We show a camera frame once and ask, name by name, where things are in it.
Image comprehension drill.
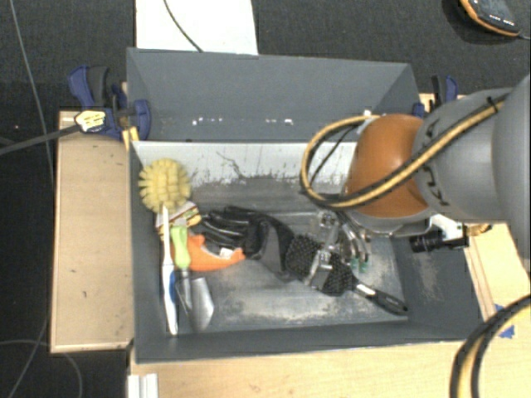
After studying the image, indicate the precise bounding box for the orange plastic toy piece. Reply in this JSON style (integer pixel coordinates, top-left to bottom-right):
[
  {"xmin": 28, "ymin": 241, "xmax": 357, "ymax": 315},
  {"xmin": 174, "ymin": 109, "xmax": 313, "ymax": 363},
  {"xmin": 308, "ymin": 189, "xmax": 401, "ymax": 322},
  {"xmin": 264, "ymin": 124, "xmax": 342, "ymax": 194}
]
[{"xmin": 185, "ymin": 233, "xmax": 247, "ymax": 273}]

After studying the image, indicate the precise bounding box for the grey metal bin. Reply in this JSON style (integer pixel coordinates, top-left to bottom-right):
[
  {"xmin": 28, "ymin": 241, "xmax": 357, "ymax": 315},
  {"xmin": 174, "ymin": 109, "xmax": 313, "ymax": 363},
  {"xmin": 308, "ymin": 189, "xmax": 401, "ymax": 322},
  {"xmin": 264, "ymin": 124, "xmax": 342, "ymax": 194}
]
[{"xmin": 124, "ymin": 46, "xmax": 485, "ymax": 364}]

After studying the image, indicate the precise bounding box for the black cylinder on white bracket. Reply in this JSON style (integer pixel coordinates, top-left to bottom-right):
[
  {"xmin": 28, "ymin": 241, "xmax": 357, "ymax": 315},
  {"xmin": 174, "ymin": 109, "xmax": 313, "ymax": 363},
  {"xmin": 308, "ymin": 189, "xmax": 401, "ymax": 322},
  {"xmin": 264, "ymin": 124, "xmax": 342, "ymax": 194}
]
[{"xmin": 409, "ymin": 215, "xmax": 472, "ymax": 255}]

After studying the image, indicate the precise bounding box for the yellow dish brush white handle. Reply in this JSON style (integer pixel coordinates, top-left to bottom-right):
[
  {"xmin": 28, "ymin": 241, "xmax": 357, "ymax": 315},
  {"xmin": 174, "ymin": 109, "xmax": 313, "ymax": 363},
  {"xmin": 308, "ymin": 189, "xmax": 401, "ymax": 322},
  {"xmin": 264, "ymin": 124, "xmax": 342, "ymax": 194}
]
[{"xmin": 137, "ymin": 158, "xmax": 193, "ymax": 336}]

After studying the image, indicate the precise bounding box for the black mesh spatula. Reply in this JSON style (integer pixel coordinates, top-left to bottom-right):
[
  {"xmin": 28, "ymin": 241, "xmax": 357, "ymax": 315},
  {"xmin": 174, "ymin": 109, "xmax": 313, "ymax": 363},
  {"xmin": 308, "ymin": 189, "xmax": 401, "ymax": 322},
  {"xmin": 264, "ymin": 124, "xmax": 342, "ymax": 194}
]
[{"xmin": 284, "ymin": 233, "xmax": 410, "ymax": 317}]

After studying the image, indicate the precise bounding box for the green-handled metal trowel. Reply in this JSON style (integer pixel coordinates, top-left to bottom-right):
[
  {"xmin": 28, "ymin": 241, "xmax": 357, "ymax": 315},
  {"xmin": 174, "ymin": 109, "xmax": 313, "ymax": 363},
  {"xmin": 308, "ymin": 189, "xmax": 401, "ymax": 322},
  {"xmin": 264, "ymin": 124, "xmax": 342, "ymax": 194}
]
[{"xmin": 168, "ymin": 225, "xmax": 216, "ymax": 333}]

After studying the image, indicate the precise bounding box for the small packet with sandwich print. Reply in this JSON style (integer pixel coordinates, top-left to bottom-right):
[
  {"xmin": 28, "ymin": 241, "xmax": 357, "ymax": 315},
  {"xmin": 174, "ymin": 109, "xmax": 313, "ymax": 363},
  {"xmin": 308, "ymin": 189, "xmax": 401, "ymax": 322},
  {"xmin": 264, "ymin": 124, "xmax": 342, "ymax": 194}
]
[{"xmin": 155, "ymin": 200, "xmax": 203, "ymax": 240}]

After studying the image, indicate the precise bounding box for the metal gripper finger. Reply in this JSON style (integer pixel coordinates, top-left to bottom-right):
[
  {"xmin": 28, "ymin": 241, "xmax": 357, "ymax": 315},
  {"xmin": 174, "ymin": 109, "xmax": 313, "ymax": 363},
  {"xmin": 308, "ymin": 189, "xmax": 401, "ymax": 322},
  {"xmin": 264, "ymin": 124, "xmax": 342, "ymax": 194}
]
[
  {"xmin": 304, "ymin": 260, "xmax": 334, "ymax": 289},
  {"xmin": 314, "ymin": 242, "xmax": 338, "ymax": 265}
]

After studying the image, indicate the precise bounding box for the pale wood board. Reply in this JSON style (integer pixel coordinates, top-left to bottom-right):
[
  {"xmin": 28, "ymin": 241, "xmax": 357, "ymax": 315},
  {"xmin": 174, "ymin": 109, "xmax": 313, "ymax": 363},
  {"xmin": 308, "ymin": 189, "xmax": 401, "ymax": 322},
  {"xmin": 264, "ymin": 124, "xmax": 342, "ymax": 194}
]
[{"xmin": 49, "ymin": 109, "xmax": 136, "ymax": 354}]

